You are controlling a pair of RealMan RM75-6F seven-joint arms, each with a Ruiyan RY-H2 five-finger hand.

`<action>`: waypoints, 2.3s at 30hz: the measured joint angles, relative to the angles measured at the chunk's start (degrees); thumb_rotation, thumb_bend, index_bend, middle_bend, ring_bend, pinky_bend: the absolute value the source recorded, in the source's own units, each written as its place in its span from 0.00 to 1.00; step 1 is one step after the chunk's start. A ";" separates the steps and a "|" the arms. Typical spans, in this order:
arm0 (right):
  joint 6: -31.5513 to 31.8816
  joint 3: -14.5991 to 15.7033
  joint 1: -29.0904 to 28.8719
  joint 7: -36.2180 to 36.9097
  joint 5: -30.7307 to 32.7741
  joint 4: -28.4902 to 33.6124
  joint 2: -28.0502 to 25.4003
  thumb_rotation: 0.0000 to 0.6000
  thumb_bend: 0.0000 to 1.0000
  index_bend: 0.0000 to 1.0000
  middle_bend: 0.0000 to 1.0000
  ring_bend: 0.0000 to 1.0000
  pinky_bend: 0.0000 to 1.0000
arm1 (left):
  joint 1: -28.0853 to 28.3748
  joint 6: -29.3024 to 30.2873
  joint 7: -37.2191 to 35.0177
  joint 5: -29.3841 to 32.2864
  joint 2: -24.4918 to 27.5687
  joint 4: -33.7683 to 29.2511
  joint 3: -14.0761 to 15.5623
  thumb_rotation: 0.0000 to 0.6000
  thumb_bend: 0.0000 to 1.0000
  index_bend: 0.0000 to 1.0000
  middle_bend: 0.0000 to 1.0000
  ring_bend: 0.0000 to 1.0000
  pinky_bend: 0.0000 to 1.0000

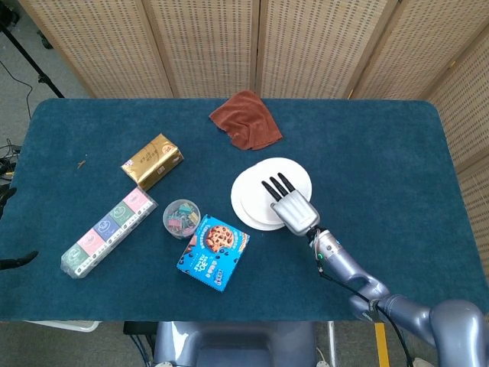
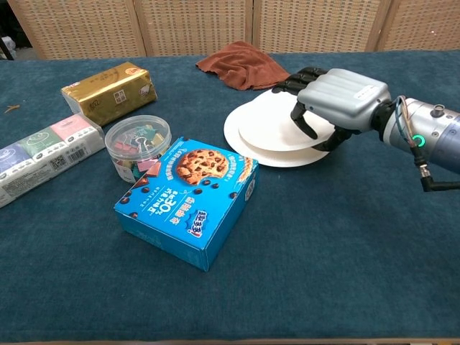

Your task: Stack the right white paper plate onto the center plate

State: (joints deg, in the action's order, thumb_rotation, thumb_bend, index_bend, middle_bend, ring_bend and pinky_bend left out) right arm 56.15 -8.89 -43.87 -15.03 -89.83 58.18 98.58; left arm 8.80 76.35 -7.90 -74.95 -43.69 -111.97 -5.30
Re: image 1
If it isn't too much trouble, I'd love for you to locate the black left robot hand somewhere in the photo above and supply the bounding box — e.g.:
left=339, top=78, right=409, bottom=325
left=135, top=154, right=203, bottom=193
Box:
left=0, top=187, right=39, bottom=271

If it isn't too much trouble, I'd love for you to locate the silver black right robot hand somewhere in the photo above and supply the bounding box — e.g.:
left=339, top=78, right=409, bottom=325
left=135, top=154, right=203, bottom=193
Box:
left=261, top=172, right=321, bottom=235

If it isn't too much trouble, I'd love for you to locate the white paper plate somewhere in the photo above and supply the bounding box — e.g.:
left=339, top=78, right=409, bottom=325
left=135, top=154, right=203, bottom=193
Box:
left=247, top=157, right=315, bottom=225
left=230, top=167, right=291, bottom=232

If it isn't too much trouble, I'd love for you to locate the brown folded cloth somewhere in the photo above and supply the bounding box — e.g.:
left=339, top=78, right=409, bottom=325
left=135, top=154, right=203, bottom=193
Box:
left=209, top=89, right=283, bottom=151

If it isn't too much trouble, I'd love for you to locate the teal fabric table cover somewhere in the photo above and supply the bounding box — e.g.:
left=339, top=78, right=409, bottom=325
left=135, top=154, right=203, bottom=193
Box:
left=0, top=98, right=481, bottom=323

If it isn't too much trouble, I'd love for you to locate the white flat object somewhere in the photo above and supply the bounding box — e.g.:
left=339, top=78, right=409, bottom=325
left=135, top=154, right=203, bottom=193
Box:
left=23, top=320, right=101, bottom=332

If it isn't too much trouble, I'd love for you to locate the long multicolour tissue pack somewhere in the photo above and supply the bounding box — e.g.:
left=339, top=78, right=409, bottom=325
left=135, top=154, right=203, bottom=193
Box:
left=60, top=186, right=159, bottom=280

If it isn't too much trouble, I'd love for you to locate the blue chocolate cookie box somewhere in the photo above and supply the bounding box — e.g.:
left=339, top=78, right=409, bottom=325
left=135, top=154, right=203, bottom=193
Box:
left=176, top=213, right=251, bottom=294

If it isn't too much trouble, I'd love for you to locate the clear jar of binder clips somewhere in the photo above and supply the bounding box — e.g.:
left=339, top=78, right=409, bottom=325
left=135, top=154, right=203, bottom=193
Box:
left=162, top=198, right=202, bottom=240

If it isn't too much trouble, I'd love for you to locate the metal table leg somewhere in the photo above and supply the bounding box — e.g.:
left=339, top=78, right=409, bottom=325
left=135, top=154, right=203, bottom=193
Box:
left=327, top=320, right=337, bottom=367

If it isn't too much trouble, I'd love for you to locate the black box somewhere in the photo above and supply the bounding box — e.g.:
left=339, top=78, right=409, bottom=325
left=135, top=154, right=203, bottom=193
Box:
left=123, top=320, right=158, bottom=337

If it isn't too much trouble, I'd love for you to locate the grey robot torso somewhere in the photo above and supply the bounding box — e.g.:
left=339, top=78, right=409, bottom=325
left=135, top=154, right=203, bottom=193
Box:
left=152, top=320, right=318, bottom=367

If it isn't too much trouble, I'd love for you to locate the gold tissue pack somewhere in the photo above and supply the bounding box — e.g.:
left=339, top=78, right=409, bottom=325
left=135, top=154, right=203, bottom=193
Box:
left=121, top=132, right=185, bottom=192

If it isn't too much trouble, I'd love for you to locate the woven rattan screen panel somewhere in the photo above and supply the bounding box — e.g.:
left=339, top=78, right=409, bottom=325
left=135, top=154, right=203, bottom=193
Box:
left=426, top=41, right=489, bottom=276
left=254, top=0, right=404, bottom=100
left=349, top=0, right=489, bottom=101
left=18, top=0, right=175, bottom=99
left=141, top=0, right=263, bottom=99

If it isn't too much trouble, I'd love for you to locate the black tripod stand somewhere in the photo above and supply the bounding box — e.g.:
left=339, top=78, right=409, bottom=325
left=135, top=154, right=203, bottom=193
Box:
left=0, top=21, right=66, bottom=99

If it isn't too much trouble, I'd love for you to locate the black cable bundle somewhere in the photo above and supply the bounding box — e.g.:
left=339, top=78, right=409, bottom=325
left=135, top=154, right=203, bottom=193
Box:
left=0, top=139, right=22, bottom=184

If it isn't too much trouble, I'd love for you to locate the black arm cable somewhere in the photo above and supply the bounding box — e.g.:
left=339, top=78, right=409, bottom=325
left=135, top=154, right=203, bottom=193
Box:
left=317, top=261, right=416, bottom=367

